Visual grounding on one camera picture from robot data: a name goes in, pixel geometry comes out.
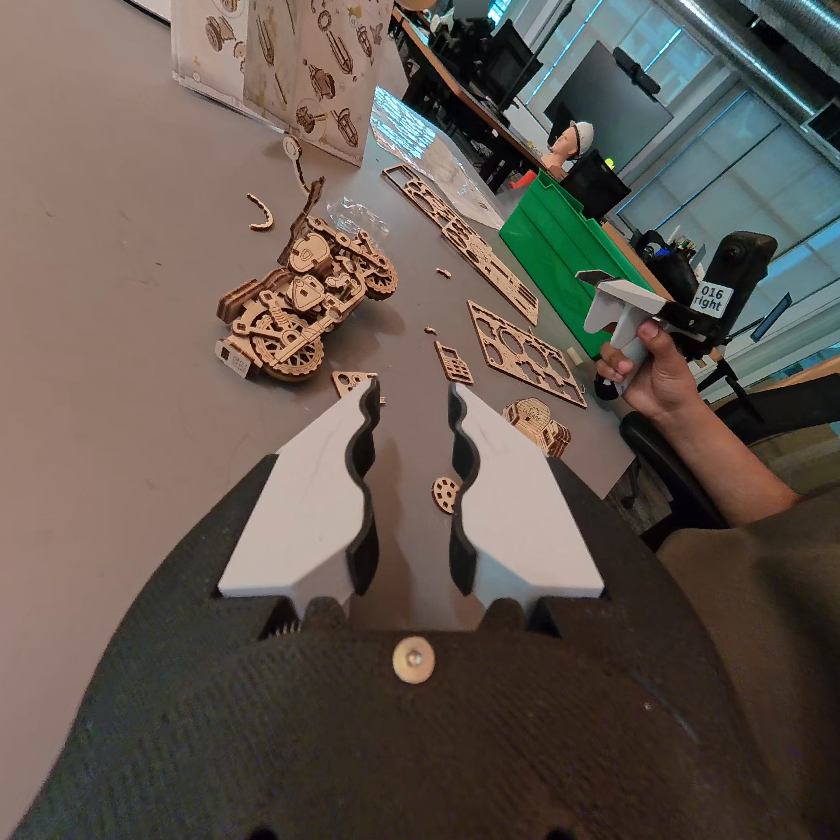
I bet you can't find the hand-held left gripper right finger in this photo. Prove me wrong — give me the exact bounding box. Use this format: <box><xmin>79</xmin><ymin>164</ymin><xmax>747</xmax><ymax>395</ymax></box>
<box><xmin>448</xmin><ymin>382</ymin><xmax>606</xmax><ymax>618</ymax></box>

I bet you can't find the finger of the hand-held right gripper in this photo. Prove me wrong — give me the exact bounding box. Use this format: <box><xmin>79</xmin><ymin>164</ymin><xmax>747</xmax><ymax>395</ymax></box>
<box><xmin>576</xmin><ymin>269</ymin><xmax>672</xmax><ymax>317</ymax></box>
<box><xmin>583</xmin><ymin>289</ymin><xmax>641</xmax><ymax>337</ymax></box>

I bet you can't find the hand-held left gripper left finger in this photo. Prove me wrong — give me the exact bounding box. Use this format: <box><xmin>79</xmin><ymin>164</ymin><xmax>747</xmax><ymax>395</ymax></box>
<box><xmin>218</xmin><ymin>377</ymin><xmax>382</xmax><ymax>621</ymax></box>

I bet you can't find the person's right forearm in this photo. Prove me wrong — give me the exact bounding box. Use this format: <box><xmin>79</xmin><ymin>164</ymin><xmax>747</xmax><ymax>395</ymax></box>
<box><xmin>659</xmin><ymin>390</ymin><xmax>805</xmax><ymax>527</ymax></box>

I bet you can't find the grey desk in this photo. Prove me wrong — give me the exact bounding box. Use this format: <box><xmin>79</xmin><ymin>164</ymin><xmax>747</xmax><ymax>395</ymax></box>
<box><xmin>0</xmin><ymin>0</ymin><xmax>639</xmax><ymax>840</ymax></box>

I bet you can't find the background office desk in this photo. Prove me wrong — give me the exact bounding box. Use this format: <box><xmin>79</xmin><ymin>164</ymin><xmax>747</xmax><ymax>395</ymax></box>
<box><xmin>390</xmin><ymin>7</ymin><xmax>552</xmax><ymax>191</ymax></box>

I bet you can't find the person's right hand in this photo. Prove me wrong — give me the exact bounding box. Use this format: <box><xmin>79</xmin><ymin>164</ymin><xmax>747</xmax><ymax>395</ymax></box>
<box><xmin>597</xmin><ymin>320</ymin><xmax>707</xmax><ymax>422</ymax></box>

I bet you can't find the black bag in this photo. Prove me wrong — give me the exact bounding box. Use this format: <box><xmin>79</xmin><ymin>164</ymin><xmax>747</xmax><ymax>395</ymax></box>
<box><xmin>631</xmin><ymin>230</ymin><xmax>700</xmax><ymax>303</ymax></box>

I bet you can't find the green plastic bin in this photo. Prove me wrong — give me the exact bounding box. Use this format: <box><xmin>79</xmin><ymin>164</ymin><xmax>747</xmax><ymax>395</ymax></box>
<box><xmin>499</xmin><ymin>169</ymin><xmax>659</xmax><ymax>361</ymax></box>

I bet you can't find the wooden model seat part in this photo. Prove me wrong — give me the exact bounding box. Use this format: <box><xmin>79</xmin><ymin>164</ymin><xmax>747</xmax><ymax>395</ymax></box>
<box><xmin>502</xmin><ymin>397</ymin><xmax>572</xmax><ymax>459</ymax></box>

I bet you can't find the long wooden part sheet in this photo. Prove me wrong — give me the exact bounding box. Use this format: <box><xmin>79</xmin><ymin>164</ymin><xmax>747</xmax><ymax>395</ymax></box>
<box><xmin>382</xmin><ymin>164</ymin><xmax>540</xmax><ymax>328</ymax></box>

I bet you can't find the small black monitor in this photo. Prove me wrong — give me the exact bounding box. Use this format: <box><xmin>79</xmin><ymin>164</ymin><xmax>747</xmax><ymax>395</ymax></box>
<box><xmin>563</xmin><ymin>150</ymin><xmax>632</xmax><ymax>223</ymax></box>

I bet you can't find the wooden sheet with round cutouts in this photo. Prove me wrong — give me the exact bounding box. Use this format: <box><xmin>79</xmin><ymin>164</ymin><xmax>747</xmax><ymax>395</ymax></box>
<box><xmin>467</xmin><ymin>300</ymin><xmax>589</xmax><ymax>410</ymax></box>

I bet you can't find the slotted rectangular wooden piece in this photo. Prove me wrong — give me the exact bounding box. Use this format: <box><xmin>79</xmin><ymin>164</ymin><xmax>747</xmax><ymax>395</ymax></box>
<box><xmin>433</xmin><ymin>340</ymin><xmax>475</xmax><ymax>386</ymax></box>

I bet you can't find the mannequin head with white helmet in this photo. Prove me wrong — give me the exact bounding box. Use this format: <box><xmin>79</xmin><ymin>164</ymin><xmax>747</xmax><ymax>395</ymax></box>
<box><xmin>543</xmin><ymin>121</ymin><xmax>595</xmax><ymax>178</ymax></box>

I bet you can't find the large dark monitor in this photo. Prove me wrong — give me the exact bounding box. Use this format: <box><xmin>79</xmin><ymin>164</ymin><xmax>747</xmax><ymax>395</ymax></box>
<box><xmin>543</xmin><ymin>39</ymin><xmax>676</xmax><ymax>173</ymax></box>

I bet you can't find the wooden motorcycle model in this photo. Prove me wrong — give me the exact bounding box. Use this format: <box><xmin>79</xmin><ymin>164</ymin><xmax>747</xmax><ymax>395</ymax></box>
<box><xmin>215</xmin><ymin>215</ymin><xmax>399</xmax><ymax>383</ymax></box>

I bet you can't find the black webcam bar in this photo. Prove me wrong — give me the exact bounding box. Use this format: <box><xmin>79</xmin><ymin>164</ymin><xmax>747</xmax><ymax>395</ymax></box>
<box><xmin>612</xmin><ymin>46</ymin><xmax>662</xmax><ymax>94</ymax></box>

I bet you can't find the clear plastic bag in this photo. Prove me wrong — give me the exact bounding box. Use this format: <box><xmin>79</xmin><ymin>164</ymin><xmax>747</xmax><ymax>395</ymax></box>
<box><xmin>326</xmin><ymin>196</ymin><xmax>392</xmax><ymax>240</ymax></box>

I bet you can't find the person's brown clothing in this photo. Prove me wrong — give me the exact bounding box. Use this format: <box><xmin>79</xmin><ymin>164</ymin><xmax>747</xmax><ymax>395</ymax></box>
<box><xmin>656</xmin><ymin>486</ymin><xmax>840</xmax><ymax>840</ymax></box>

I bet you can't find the wooden piece with round end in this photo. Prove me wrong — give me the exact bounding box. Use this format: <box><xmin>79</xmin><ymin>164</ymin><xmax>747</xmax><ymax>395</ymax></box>
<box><xmin>282</xmin><ymin>134</ymin><xmax>326</xmax><ymax>198</ymax></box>

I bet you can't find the printed puzzle box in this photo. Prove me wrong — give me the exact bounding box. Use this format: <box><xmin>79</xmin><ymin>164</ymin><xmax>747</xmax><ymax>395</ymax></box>
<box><xmin>171</xmin><ymin>0</ymin><xmax>395</xmax><ymax>167</ymax></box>

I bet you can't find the silver ceiling duct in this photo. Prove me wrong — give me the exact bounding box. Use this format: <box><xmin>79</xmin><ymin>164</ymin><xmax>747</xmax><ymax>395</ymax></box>
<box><xmin>676</xmin><ymin>0</ymin><xmax>840</xmax><ymax>129</ymax></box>

